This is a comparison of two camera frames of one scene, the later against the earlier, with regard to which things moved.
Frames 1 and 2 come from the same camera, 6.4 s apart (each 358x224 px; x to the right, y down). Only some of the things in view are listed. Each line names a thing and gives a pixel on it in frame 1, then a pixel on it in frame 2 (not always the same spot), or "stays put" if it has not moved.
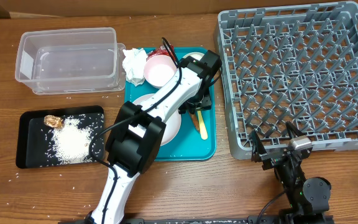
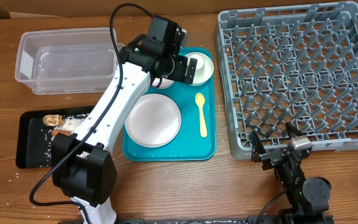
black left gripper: (206, 105) to (179, 74)
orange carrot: (195, 119) to (64, 132)
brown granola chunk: (53, 121) stays put
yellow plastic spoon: (203, 132) stays put
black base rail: (322, 219) stays put
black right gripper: (272, 159) stays put
